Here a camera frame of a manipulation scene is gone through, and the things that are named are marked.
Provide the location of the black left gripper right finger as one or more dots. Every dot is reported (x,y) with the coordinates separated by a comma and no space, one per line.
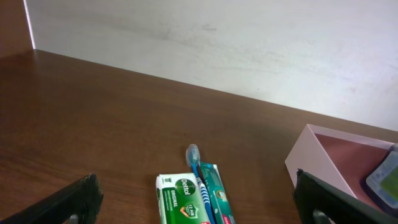
(320,202)

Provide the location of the white square cardboard box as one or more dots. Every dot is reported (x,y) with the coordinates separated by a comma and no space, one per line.
(338,158)

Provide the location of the blue toothbrush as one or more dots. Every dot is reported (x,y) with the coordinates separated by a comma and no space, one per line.
(193,160)

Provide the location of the green Dettol soap bar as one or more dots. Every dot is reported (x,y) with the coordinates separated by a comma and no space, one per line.
(179,199)

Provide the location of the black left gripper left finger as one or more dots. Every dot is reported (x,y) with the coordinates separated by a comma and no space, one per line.
(82,198)

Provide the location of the teal toothpaste tube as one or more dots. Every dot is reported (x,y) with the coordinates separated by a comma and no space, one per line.
(218,199)

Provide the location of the clear soap pump bottle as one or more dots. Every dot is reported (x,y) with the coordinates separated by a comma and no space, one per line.
(381,183)

